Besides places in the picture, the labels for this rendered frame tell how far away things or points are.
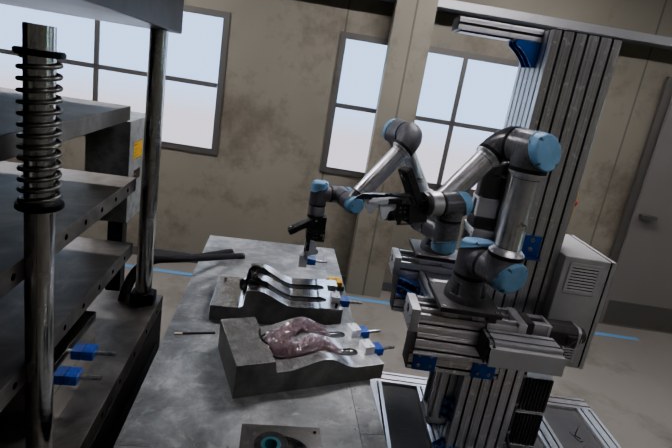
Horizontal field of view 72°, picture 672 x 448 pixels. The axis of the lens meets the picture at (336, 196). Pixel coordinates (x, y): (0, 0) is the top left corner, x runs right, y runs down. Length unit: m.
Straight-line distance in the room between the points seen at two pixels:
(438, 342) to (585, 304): 0.63
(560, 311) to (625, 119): 2.67
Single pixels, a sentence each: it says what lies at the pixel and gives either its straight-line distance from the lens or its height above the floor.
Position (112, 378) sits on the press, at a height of 0.79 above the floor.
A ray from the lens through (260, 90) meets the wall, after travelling 3.85.
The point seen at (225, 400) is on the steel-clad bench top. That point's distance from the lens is 1.49.
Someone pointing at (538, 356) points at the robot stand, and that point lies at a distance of 1.80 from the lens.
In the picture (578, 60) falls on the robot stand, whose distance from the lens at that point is 1.90.
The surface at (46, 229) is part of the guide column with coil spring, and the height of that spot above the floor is 1.36.
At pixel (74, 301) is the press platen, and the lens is 1.49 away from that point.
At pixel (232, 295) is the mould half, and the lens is 1.90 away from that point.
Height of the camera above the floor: 1.74
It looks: 14 degrees down
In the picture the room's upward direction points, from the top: 9 degrees clockwise
